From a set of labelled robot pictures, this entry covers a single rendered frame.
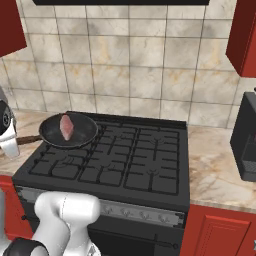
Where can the black range hood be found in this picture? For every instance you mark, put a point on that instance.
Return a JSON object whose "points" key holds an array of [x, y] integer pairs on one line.
{"points": [[120, 2]]}

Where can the black gas stove with oven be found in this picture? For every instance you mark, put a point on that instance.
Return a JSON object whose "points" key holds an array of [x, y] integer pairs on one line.
{"points": [[133, 156]]}

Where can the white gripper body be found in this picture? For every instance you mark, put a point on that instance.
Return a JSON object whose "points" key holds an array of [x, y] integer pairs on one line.
{"points": [[10, 146]]}

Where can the black countertop appliance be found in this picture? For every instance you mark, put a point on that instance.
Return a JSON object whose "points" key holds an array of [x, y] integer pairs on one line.
{"points": [[246, 140]]}

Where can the red base cupboard door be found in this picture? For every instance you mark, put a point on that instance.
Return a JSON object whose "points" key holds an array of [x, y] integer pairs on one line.
{"points": [[220, 233]]}

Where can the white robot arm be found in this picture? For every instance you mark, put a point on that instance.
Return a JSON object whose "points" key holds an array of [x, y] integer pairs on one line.
{"points": [[63, 216]]}

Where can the red base cupboard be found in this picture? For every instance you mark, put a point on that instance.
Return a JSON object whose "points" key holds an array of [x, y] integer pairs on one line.
{"points": [[13, 206]]}

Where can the red wall cupboard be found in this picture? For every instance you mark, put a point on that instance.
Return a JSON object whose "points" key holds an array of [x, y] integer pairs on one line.
{"points": [[245, 36], [10, 23]]}

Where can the silver stove knob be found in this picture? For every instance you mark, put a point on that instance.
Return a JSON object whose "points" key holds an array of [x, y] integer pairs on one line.
{"points": [[107, 210], [125, 212], [145, 215], [164, 218]]}

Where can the pink raw steak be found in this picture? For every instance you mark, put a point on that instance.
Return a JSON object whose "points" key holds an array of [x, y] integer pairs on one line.
{"points": [[67, 127]]}

